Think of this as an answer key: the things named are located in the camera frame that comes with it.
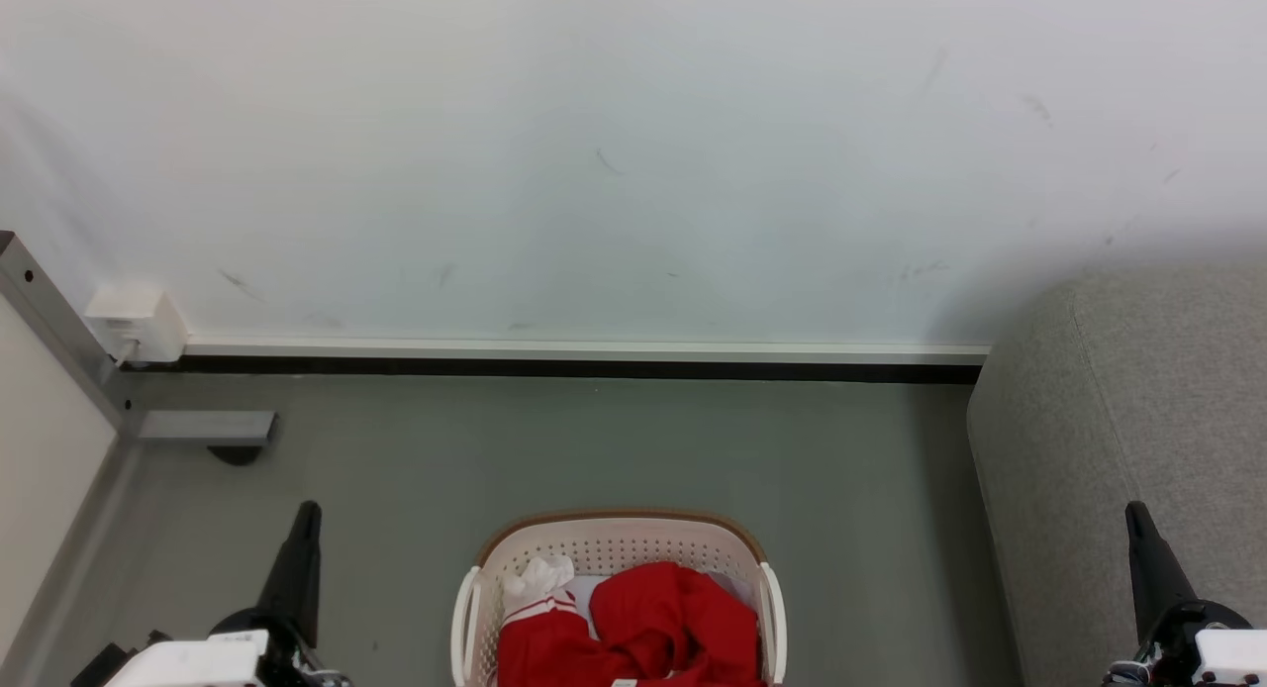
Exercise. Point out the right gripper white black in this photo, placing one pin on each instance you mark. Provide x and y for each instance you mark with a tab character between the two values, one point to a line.
1222	652

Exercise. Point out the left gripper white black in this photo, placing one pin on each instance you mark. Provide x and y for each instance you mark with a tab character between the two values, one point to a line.
198	662

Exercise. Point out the plain red garment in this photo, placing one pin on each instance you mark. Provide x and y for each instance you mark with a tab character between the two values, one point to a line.
683	618

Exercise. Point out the grey fabric sofa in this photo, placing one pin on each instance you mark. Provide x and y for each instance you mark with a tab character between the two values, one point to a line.
1089	420

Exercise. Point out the black round foot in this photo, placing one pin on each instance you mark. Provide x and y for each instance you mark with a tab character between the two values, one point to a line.
236	454

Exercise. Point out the white crumpled garment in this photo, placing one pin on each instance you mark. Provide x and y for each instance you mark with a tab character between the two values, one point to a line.
539	575

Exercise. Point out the cream partition panel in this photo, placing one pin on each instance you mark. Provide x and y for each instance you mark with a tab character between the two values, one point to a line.
40	469

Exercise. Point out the white laundry basket brown rim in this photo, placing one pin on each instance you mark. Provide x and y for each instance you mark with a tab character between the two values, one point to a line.
614	543

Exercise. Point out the white and black baseboard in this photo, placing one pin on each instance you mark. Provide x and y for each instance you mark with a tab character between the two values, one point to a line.
594	360

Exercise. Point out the white wall socket box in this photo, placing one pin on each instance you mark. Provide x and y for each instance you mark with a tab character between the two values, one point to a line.
139	321

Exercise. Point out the grey metal frame post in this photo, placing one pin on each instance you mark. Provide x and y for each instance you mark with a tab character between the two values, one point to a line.
54	321

